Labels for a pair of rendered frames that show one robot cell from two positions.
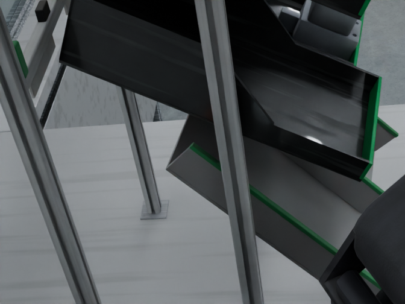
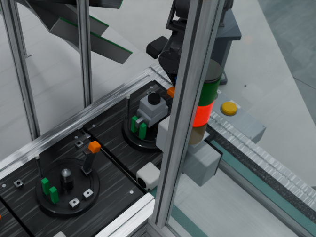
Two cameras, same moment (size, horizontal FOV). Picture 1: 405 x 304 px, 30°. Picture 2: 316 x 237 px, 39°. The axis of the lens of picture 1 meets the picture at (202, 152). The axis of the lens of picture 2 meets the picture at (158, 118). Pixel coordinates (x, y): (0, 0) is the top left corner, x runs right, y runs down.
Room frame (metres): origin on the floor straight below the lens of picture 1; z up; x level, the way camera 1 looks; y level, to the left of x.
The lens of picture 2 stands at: (-0.04, 0.55, 1.86)
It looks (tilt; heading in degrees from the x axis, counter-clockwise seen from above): 52 degrees down; 299
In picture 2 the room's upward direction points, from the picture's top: 8 degrees clockwise
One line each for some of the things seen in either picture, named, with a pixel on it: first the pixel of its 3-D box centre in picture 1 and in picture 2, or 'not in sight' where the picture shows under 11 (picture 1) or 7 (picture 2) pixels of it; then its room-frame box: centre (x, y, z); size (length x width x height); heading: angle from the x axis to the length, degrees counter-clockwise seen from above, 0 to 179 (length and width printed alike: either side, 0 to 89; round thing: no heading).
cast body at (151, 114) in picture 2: not in sight; (150, 108); (0.29, -0.02, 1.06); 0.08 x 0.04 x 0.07; 80
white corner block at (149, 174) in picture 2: not in sight; (148, 177); (0.21, 0.08, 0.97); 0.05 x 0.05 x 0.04; 80
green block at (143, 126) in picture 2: not in sight; (142, 131); (0.29, 0.02, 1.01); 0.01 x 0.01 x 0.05; 80
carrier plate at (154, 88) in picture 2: not in sight; (150, 131); (0.29, -0.03, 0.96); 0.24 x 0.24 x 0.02; 80
